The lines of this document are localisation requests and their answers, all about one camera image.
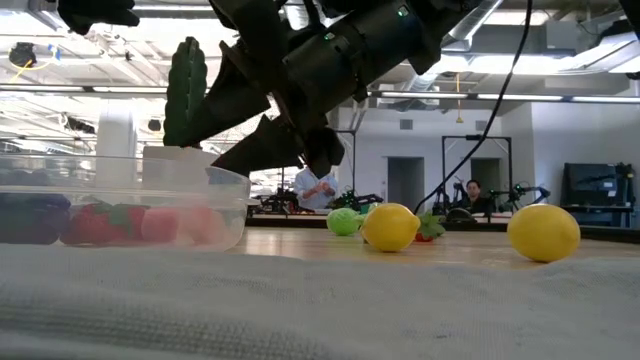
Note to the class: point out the long ceiling light bar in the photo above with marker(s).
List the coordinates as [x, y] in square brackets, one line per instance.
[500, 96]

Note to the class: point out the pink toy fruit piece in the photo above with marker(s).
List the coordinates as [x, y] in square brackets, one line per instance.
[202, 225]
[160, 225]

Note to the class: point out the black ceiling spotlight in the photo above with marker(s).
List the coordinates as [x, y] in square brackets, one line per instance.
[22, 54]

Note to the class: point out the red toy strawberry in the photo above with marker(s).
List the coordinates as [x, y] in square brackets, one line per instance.
[100, 225]
[430, 226]

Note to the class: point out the black metal rig frame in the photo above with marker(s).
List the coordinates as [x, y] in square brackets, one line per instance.
[354, 160]
[475, 137]

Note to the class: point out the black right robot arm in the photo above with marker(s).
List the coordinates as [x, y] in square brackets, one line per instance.
[380, 35]

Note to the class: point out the purple toy grape bunch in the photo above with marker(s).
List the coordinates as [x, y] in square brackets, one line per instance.
[30, 220]

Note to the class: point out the tall green cactus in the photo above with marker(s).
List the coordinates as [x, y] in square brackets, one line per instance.
[182, 90]

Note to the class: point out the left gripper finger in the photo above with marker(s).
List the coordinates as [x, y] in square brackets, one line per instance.
[95, 12]

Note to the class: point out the black table edge frame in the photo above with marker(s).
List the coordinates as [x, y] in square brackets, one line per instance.
[610, 234]

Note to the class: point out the black dome-shaped object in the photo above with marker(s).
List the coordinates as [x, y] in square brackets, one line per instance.
[460, 215]

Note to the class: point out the white column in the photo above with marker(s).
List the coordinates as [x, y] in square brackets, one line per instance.
[116, 130]

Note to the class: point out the black and red robot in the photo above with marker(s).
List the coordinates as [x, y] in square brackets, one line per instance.
[280, 200]

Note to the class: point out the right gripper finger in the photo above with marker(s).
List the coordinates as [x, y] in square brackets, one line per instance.
[230, 105]
[265, 152]

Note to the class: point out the clear plastic tupperware container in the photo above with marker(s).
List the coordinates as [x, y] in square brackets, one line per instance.
[125, 197]

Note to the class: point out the dark blue robot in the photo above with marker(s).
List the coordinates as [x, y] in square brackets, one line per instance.
[442, 197]

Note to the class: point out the green and black robot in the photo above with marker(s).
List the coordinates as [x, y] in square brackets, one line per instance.
[352, 200]

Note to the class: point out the person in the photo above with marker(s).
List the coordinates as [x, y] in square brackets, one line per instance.
[475, 197]
[315, 190]

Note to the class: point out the white square plant pot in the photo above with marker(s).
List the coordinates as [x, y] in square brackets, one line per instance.
[170, 155]

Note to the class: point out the black monitor screen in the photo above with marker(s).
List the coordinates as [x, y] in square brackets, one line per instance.
[595, 184]

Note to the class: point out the grey woven cloth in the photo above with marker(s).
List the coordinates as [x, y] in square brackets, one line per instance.
[320, 310]

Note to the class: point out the round light green toy fruit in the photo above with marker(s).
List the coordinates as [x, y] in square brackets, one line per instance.
[342, 221]

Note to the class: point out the yellow toy lemon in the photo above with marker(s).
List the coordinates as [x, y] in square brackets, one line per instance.
[543, 232]
[390, 227]

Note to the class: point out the grey wall vent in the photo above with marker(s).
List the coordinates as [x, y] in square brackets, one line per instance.
[481, 125]
[406, 124]

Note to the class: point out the silver smooth air duct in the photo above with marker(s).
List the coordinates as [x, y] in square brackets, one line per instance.
[475, 17]

